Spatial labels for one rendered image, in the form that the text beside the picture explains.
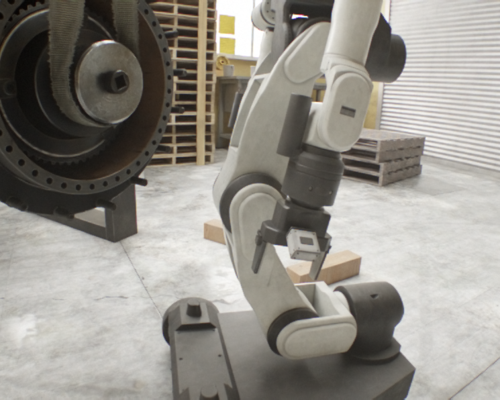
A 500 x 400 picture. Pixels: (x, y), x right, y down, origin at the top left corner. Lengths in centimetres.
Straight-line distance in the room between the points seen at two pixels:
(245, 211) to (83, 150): 36
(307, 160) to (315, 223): 11
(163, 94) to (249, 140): 22
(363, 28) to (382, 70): 27
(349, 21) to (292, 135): 19
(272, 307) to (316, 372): 23
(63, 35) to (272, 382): 86
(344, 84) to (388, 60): 32
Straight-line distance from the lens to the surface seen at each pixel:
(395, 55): 84
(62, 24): 66
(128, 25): 72
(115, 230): 215
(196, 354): 99
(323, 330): 90
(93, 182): 72
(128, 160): 78
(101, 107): 64
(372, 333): 102
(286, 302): 87
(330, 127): 52
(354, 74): 54
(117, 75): 64
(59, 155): 77
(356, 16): 57
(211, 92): 444
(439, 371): 139
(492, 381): 144
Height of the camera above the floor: 83
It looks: 16 degrees down
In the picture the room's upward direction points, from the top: 3 degrees clockwise
